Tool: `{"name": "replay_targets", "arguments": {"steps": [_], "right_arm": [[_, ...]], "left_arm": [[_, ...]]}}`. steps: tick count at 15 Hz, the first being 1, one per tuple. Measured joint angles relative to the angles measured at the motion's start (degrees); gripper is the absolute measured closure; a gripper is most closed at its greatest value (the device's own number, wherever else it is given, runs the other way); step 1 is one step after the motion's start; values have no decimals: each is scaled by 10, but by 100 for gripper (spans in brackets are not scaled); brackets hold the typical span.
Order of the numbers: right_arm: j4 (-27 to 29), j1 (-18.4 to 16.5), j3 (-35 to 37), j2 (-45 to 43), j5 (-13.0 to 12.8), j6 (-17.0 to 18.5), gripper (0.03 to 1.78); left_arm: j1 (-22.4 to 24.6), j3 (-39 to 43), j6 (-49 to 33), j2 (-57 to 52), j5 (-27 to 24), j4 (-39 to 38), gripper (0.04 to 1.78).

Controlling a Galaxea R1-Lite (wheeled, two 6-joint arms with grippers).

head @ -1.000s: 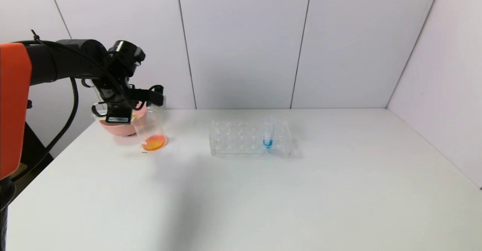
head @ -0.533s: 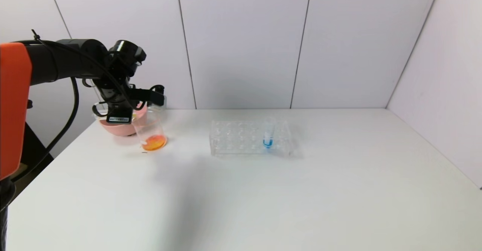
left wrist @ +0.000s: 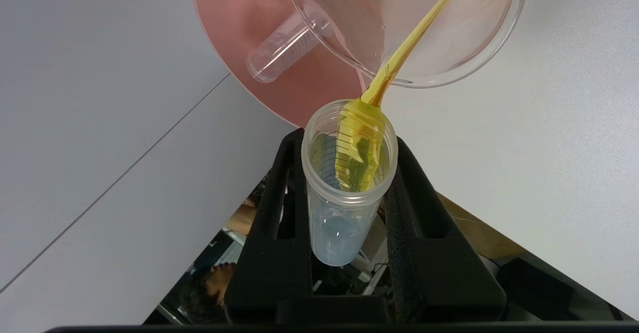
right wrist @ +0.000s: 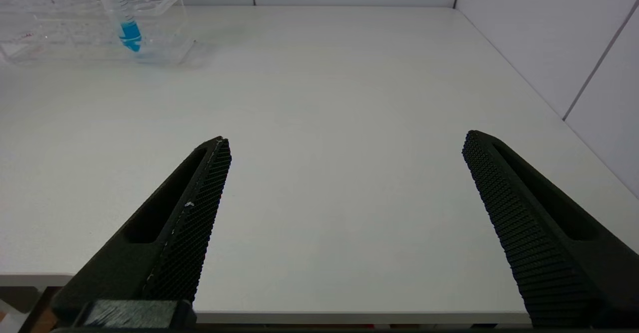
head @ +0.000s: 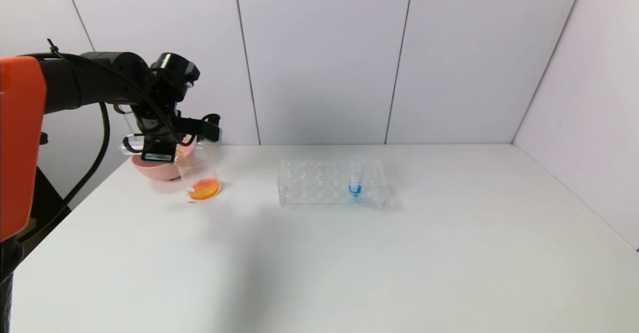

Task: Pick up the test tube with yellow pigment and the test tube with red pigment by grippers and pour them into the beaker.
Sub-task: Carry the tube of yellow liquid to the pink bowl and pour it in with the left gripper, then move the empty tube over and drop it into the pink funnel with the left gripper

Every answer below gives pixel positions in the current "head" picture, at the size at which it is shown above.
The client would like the test tube with yellow pigment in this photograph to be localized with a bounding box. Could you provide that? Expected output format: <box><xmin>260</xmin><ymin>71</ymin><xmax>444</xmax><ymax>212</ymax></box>
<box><xmin>119</xmin><ymin>133</ymin><xmax>190</xmax><ymax>164</ymax></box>

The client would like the test tube with blue pigment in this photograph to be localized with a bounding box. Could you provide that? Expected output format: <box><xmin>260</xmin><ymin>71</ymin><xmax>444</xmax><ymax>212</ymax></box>
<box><xmin>348</xmin><ymin>154</ymin><xmax>367</xmax><ymax>198</ymax></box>

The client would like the clear acrylic test tube rack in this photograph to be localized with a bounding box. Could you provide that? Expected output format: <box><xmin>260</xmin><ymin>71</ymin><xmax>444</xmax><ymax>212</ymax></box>
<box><xmin>278</xmin><ymin>159</ymin><xmax>389</xmax><ymax>208</ymax></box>

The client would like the clear plastic beaker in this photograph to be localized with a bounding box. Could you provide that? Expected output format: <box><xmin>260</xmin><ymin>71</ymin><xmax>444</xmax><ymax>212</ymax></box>
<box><xmin>173</xmin><ymin>142</ymin><xmax>222</xmax><ymax>203</ymax></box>

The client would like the pink plastic bowl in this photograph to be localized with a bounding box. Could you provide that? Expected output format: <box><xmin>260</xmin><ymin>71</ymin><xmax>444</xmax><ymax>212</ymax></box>
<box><xmin>131</xmin><ymin>136</ymin><xmax>196</xmax><ymax>182</ymax></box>

